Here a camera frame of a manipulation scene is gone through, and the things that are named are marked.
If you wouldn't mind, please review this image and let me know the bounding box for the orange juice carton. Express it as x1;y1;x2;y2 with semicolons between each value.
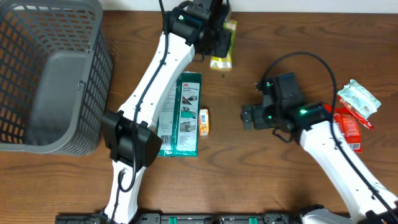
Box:
198;109;210;136

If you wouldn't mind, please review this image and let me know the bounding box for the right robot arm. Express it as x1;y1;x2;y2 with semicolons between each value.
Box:
241;73;397;223

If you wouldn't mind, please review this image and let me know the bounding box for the green juice carton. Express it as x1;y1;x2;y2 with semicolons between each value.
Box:
210;19;238;71

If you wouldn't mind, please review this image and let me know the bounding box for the light green tissue pack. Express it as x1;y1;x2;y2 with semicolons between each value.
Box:
338;79;381;119

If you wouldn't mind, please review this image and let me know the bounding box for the grey plastic laundry basket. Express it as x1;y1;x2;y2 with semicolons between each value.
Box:
1;0;113;156

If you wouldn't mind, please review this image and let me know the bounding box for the green white snack bag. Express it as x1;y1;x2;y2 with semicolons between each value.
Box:
157;72;202;157

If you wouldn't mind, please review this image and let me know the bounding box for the red snack bag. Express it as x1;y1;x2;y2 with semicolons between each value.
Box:
333;108;363;153

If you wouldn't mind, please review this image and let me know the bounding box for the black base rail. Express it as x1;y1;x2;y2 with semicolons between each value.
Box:
55;212;352;224

